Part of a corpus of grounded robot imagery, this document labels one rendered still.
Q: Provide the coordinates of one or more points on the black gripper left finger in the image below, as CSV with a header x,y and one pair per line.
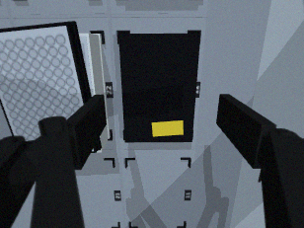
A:
x,y
50,161

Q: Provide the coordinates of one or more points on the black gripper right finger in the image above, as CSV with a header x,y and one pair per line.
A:
x,y
277,151

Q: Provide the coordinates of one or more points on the grey deck plate with bays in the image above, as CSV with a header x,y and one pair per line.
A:
x,y
234,38

